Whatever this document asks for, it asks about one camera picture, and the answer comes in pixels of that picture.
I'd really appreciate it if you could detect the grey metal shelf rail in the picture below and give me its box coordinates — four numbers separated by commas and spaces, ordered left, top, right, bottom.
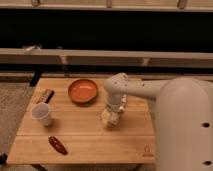
0, 47, 213, 68

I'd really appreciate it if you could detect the orange plate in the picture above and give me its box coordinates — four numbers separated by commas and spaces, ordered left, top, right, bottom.
68, 79, 98, 104

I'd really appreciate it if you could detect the white paper cup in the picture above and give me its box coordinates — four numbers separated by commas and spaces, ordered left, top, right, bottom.
31, 103, 52, 126

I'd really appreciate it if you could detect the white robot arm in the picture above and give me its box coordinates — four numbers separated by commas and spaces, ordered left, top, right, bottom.
104, 73, 213, 171

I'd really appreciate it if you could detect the white sponge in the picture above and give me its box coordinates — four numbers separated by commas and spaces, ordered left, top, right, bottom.
101, 109, 120, 128

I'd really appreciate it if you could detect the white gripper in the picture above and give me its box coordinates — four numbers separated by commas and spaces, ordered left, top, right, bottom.
102, 94, 127, 122

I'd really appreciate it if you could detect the dark chocolate bar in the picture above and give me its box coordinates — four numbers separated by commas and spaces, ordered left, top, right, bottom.
37, 89, 54, 103

